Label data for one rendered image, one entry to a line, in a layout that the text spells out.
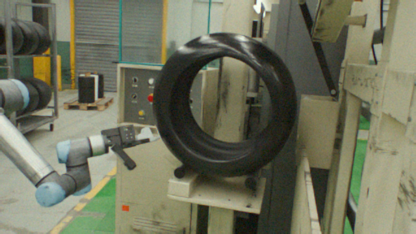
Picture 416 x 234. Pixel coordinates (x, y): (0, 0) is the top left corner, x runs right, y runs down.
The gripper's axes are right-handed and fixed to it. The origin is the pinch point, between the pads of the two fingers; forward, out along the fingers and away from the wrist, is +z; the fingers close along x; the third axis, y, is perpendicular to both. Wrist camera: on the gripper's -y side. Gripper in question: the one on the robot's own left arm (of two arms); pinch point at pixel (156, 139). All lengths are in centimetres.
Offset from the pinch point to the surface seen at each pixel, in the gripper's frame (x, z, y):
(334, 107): -21, 72, -2
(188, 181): 0.6, 9.8, -18.7
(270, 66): -34, 35, 16
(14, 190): 245, -66, -13
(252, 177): -17.3, 28.1, -21.6
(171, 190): 3.5, 2.9, -20.7
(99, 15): 867, 180, 410
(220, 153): 10.2, 31.0, -11.3
